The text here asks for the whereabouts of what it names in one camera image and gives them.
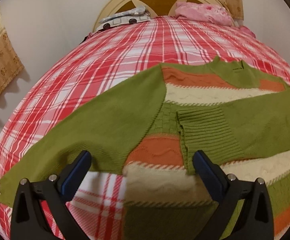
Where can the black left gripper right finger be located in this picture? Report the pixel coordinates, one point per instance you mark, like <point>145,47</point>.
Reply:
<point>255,220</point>

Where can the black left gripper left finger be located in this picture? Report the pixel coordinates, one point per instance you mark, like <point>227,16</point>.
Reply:
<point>28,218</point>

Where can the green orange cream striped sweater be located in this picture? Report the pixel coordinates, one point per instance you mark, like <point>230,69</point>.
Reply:
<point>147,129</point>

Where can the pink cloth at bedside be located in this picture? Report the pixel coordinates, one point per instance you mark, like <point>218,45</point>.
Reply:
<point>246,30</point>

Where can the pink folded blanket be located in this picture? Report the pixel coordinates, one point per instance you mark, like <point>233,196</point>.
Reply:
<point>208,13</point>

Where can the red white plaid bed sheet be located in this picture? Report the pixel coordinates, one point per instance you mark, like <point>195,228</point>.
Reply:
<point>101,62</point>

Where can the grey white patterned pillow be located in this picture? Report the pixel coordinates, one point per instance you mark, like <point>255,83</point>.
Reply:
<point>137,15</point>

